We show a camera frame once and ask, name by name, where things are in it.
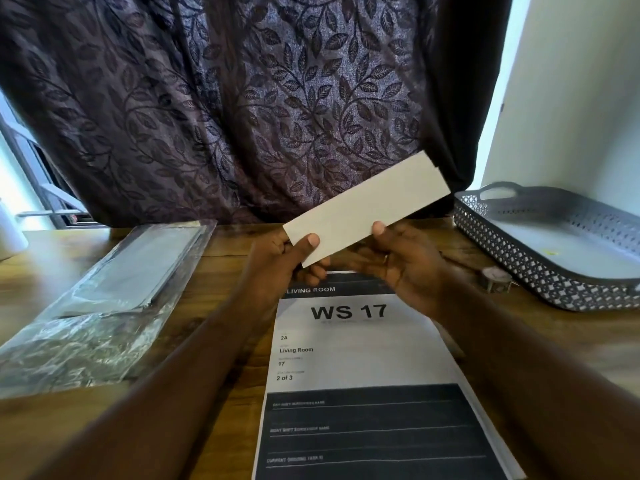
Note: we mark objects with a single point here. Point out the printed black and white sheet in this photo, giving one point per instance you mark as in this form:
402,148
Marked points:
360,394

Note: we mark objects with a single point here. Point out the white paper envelope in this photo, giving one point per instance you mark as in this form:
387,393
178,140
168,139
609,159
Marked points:
370,204

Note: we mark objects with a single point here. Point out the person's left thumb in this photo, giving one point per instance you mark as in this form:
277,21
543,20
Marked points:
304,247

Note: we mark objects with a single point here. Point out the person's left forearm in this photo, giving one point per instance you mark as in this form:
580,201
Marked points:
165,394

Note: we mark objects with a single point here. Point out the metal window frame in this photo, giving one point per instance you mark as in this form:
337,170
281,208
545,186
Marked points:
45,184

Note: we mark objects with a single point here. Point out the person's right hand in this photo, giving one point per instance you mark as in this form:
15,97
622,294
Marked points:
412,267

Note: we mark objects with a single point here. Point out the person's right forearm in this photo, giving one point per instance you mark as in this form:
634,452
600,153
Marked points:
525,379

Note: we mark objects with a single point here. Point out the grey folded sheet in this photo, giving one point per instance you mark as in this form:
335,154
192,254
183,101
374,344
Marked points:
140,269

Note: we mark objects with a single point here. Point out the small tape roll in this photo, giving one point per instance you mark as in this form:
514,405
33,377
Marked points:
496,280

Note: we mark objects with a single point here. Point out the grey perforated plastic tray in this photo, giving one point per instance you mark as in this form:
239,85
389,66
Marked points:
565,244

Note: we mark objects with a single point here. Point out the person's left hand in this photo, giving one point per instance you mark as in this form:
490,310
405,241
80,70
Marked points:
272,267

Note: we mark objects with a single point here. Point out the dark leaf-patterned curtain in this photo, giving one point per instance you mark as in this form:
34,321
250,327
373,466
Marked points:
240,104

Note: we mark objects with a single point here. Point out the clear plastic bag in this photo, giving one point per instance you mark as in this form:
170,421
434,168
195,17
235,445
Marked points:
85,339

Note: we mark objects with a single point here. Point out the person's right thumb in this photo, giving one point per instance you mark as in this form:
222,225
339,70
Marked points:
384,237

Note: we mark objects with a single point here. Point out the white container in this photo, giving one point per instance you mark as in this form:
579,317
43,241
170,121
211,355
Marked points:
10,234

